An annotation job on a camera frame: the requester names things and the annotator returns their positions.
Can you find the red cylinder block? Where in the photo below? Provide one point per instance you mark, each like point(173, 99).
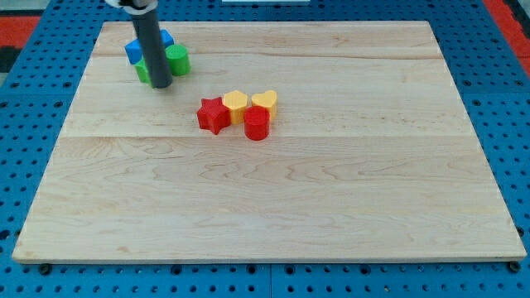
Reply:
point(256, 123)

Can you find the blue cube block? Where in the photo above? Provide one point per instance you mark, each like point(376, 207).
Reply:
point(133, 51)

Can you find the green cylinder block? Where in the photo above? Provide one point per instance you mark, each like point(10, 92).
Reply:
point(178, 59)

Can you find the green star block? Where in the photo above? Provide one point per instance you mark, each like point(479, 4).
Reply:
point(142, 72)

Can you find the red star block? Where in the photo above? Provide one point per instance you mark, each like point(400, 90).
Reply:
point(213, 115)

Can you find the yellow hexagon block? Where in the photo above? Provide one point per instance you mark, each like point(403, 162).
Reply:
point(236, 102)

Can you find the blue block behind rod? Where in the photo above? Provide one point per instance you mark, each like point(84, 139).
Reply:
point(167, 38)

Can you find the yellow heart block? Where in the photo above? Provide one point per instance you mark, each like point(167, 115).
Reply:
point(267, 100)

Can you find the light wooden board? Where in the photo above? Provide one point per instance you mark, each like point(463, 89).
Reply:
point(372, 156)

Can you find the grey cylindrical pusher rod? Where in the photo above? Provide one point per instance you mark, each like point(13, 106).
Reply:
point(146, 25)

